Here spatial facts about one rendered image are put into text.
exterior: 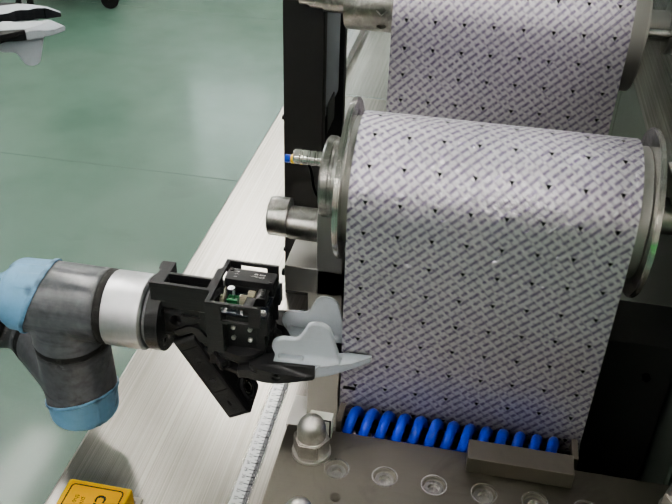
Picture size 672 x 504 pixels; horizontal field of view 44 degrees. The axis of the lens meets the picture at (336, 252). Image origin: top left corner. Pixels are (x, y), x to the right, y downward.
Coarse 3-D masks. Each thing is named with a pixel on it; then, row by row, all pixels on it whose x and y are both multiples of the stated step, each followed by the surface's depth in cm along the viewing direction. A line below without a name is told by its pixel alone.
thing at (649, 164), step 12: (360, 120) 73; (348, 156) 71; (648, 156) 69; (348, 168) 70; (648, 168) 68; (348, 180) 70; (648, 180) 67; (648, 192) 67; (648, 204) 67; (648, 216) 67; (648, 228) 67; (636, 240) 68; (636, 252) 68; (636, 264) 69
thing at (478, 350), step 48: (384, 288) 74; (432, 288) 73; (480, 288) 72; (528, 288) 71; (384, 336) 77; (432, 336) 76; (480, 336) 75; (528, 336) 74; (576, 336) 73; (384, 384) 81; (432, 384) 79; (480, 384) 78; (528, 384) 77; (576, 384) 76; (528, 432) 80; (576, 432) 79
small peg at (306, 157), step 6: (294, 150) 75; (300, 150) 75; (306, 150) 75; (312, 150) 75; (294, 156) 75; (300, 156) 74; (306, 156) 74; (312, 156) 74; (318, 156) 74; (294, 162) 75; (300, 162) 75; (306, 162) 75; (312, 162) 74; (318, 162) 74
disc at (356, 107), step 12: (348, 108) 71; (360, 108) 75; (348, 120) 70; (348, 132) 70; (348, 144) 71; (336, 168) 69; (336, 180) 69; (336, 192) 69; (336, 204) 69; (336, 216) 70; (336, 228) 71; (336, 240) 72; (336, 252) 73
